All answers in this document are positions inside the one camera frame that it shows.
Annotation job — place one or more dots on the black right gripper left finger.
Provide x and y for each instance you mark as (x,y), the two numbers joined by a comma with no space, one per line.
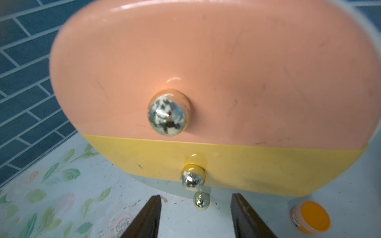
(146,223)

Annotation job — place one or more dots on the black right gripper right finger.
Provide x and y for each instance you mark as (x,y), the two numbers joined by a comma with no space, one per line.
(246,221)

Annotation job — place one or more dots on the orange top drawer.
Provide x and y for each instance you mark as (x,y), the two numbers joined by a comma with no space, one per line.
(300,74)

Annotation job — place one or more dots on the yellow middle drawer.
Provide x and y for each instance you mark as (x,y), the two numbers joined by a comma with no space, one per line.
(278,171)

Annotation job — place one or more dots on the white round drawer cabinet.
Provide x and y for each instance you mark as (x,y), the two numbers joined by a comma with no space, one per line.
(366,24)

